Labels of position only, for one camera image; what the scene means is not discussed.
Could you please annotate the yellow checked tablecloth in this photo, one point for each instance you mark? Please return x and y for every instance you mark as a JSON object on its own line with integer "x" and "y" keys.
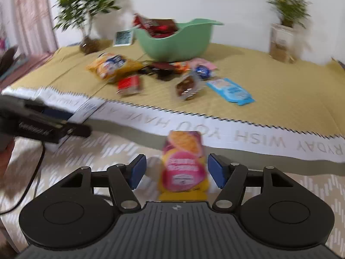
{"x": 299, "y": 96}

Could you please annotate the green plastic bowl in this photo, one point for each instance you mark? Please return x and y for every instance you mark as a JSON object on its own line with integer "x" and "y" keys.
{"x": 190, "y": 41}

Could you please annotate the dark red chocolate bar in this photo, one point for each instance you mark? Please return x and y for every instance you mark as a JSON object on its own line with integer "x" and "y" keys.
{"x": 161, "y": 66}

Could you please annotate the white digital clock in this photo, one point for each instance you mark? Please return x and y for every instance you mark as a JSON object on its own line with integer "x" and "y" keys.
{"x": 123, "y": 38}

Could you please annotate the brown cake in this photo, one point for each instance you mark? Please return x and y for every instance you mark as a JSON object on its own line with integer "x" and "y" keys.
{"x": 189, "y": 86}

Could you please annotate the red white patterned packet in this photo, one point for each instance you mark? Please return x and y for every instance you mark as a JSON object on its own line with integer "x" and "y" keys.
{"x": 143, "y": 23}

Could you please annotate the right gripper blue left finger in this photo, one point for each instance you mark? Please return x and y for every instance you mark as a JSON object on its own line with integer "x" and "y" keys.
{"x": 135, "y": 171}

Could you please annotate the pink curtain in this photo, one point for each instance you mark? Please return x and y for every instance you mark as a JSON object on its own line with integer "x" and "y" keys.
{"x": 34, "y": 27}

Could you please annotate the leafy plant in glass vase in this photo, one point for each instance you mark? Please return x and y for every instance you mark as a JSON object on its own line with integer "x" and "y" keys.
{"x": 80, "y": 14}

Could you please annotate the person's left hand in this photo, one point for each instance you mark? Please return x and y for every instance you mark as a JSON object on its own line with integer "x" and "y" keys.
{"x": 5, "y": 157}

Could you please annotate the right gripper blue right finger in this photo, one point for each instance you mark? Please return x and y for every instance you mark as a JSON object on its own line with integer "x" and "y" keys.
{"x": 219, "y": 170}

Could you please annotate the black snack packet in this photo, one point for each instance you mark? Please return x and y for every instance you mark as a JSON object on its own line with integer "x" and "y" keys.
{"x": 157, "y": 73}

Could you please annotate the orange candy packet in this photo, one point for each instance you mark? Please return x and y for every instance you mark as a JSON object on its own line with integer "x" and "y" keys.
{"x": 181, "y": 67}

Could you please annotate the light blue snack packet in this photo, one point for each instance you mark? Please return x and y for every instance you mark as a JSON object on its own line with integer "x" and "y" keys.
{"x": 230, "y": 91}

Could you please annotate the yellow popcorn snack bag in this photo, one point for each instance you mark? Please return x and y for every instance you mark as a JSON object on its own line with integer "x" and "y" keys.
{"x": 112, "y": 67}

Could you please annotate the pink yellow snack packet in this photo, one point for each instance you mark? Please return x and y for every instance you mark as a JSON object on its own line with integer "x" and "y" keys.
{"x": 184, "y": 176}

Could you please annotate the small plant in clear jar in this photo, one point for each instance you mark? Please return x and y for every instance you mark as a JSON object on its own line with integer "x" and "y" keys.
{"x": 292, "y": 16}

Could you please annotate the small red clear-wrapped snack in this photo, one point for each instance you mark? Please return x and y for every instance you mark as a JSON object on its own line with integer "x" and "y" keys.
{"x": 130, "y": 85}

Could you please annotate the red packet with logo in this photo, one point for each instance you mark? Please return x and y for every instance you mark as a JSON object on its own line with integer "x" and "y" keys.
{"x": 162, "y": 28}

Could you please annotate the blue foil chocolate ball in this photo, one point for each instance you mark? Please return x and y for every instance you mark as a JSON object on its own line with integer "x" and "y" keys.
{"x": 204, "y": 72}

